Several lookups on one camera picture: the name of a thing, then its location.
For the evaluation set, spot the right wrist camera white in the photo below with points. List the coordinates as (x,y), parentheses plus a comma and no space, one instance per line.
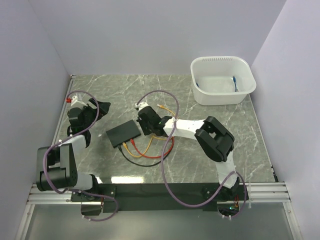
(141,106)

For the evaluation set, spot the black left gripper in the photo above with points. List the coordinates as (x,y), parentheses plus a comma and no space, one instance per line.
(104,108)

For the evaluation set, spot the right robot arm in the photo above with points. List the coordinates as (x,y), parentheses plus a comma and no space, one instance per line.
(214,139)

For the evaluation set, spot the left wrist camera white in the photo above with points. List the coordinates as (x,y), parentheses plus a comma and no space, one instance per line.
(75,100)

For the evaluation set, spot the black network switch box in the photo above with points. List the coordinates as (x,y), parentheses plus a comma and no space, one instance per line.
(123,133)

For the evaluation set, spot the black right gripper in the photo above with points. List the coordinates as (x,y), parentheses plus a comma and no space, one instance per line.
(146,132)

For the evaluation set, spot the aluminium frame rail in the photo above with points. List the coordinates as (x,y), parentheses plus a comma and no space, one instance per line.
(258,192)

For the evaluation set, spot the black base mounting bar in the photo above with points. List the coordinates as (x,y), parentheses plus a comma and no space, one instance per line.
(155,197)

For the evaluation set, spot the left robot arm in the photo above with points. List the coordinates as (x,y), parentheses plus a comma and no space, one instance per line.
(61,163)

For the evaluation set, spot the white plastic basin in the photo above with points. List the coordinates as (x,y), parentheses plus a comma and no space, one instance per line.
(221,80)

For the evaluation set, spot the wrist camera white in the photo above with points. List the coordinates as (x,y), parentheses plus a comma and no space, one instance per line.
(75,100)
(141,106)

